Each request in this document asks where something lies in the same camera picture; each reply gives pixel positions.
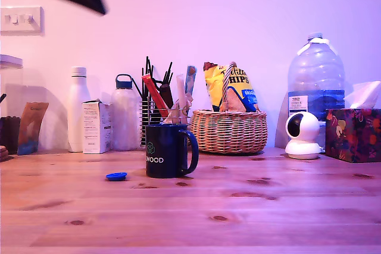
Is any white light switch plate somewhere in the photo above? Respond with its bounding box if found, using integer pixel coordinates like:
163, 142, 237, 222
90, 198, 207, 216
0, 6, 45, 37

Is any white tissue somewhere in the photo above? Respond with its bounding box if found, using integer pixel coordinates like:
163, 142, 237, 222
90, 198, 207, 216
344, 80, 381, 109

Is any brown paper pouch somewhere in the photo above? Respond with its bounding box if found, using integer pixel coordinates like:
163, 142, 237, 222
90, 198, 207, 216
17, 101, 49, 156

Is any clear jar with white lid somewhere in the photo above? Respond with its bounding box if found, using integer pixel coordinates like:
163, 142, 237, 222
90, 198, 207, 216
0, 54, 24, 155

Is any blue sachet stick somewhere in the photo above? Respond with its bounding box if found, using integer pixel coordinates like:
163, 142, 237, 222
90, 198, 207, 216
184, 64, 198, 101

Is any dark blue printed mug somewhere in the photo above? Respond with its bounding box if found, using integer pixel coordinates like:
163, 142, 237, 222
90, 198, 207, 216
145, 124, 199, 179

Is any frosted bottle with blue lid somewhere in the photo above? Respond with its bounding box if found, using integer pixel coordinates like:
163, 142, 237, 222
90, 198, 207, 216
111, 73, 141, 152

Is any black straw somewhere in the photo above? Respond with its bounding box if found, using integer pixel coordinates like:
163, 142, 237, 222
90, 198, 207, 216
142, 55, 151, 101
163, 61, 174, 86
132, 80, 145, 99
148, 64, 155, 101

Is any metal wire holder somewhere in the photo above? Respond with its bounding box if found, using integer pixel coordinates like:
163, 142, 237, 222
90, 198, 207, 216
139, 99, 192, 148

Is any white sachet stick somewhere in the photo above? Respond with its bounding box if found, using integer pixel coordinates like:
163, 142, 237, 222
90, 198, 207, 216
176, 73, 188, 118

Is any brown sachet stick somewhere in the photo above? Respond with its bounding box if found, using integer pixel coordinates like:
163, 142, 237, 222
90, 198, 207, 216
158, 83, 174, 113

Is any small white cardboard box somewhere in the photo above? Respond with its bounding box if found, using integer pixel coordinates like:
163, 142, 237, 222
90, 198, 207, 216
82, 99, 114, 155

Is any yellow tortilla chips bag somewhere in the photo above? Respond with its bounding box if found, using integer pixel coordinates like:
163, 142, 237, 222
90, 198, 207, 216
203, 61, 260, 112

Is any floral tissue box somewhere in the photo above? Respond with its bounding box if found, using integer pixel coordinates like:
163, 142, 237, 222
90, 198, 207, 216
324, 108, 381, 164

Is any large clear water bottle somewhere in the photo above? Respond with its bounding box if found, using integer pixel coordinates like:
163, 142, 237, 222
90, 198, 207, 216
287, 31, 346, 148

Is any red sachet stick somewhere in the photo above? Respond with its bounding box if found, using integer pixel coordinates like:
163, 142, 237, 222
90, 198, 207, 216
141, 74, 170, 120

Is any stack of cork coasters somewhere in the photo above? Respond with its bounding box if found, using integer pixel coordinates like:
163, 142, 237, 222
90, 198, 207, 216
0, 145, 15, 163

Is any small white round camera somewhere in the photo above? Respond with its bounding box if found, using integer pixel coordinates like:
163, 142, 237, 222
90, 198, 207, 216
285, 111, 324, 160

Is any wicker basket with handle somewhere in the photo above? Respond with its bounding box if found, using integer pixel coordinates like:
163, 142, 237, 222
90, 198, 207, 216
190, 61, 268, 154

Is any white metal bottle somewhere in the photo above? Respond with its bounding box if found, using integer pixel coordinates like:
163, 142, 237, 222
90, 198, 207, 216
67, 66, 92, 153

